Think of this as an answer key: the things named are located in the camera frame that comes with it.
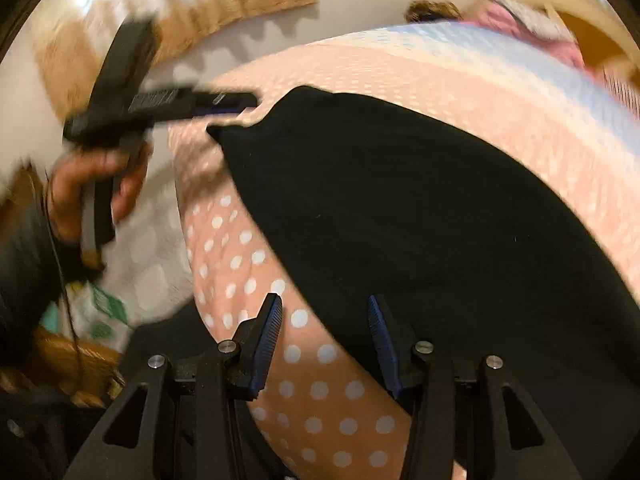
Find striped pillow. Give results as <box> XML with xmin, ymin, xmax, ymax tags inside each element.
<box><xmin>601</xmin><ymin>66</ymin><xmax>640</xmax><ymax>117</ymax></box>

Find pink polka dot bedsheet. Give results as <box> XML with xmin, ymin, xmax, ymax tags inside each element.
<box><xmin>167</xmin><ymin>22</ymin><xmax>640</xmax><ymax>480</ymax></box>

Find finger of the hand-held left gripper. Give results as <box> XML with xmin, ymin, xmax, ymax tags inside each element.
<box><xmin>192</xmin><ymin>90</ymin><xmax>261</xmax><ymax>117</ymax></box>

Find cream wooden headboard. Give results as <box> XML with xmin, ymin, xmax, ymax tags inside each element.
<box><xmin>542</xmin><ymin>0</ymin><xmax>640</xmax><ymax>86</ymax></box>

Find pink folded blanket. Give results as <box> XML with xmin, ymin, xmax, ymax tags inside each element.
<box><xmin>462</xmin><ymin>2</ymin><xmax>587</xmax><ymax>70</ymax></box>

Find person's left forearm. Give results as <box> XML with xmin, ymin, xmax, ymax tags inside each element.
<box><xmin>0</xmin><ymin>160</ymin><xmax>68</xmax><ymax>366</ymax></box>

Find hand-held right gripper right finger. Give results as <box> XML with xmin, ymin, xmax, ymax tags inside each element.
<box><xmin>367</xmin><ymin>294</ymin><xmax>583</xmax><ymax>480</ymax></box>

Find person's left hand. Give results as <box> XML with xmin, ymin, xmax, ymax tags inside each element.
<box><xmin>47</xmin><ymin>142</ymin><xmax>153</xmax><ymax>244</ymax></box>

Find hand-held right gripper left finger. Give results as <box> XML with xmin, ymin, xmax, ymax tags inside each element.
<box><xmin>62</xmin><ymin>292</ymin><xmax>284</xmax><ymax>480</ymax></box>

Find grey patterned pillow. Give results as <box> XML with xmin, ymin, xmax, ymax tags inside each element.
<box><xmin>479</xmin><ymin>0</ymin><xmax>577</xmax><ymax>42</ymax></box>

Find white quilted floor mat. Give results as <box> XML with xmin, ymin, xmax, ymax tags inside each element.
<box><xmin>70</xmin><ymin>167</ymin><xmax>197</xmax><ymax>343</ymax></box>

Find black pants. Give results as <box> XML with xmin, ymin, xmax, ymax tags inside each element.
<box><xmin>206</xmin><ymin>86</ymin><xmax>640</xmax><ymax>480</ymax></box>

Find wicker basket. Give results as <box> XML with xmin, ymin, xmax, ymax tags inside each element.
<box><xmin>0</xmin><ymin>329</ymin><xmax>124</xmax><ymax>409</ymax></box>

